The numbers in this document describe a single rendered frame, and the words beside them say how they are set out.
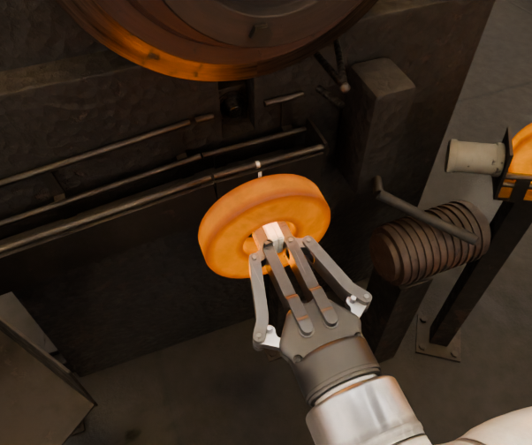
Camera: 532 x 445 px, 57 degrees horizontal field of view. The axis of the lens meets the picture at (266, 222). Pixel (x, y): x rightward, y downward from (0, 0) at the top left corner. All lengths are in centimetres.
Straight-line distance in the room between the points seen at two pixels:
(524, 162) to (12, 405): 87
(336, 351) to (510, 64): 221
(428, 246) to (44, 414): 70
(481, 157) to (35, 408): 79
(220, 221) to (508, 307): 122
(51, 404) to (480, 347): 113
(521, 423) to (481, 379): 96
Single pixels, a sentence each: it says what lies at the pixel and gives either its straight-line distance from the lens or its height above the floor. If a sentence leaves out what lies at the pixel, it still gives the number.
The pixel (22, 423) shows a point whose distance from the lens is 77.
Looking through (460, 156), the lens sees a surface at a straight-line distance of 92.
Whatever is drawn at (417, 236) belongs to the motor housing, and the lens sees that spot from 97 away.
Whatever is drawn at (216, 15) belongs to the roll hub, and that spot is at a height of 102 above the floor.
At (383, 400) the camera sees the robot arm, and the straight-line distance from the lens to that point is 43.
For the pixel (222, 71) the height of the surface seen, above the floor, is 90.
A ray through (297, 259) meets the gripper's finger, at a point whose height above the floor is 85.
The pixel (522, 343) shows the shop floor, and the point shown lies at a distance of 157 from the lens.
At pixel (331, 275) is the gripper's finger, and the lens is 51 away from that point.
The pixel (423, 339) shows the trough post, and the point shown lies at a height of 1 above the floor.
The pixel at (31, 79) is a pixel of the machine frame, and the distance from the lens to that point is 77.
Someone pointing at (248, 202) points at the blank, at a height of 90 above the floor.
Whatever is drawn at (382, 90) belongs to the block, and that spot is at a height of 80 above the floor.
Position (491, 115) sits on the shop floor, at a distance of 222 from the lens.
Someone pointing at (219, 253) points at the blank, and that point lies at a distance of 54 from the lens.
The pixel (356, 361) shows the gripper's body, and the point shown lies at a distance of 45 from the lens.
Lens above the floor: 127
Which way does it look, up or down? 51 degrees down
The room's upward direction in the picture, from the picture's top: straight up
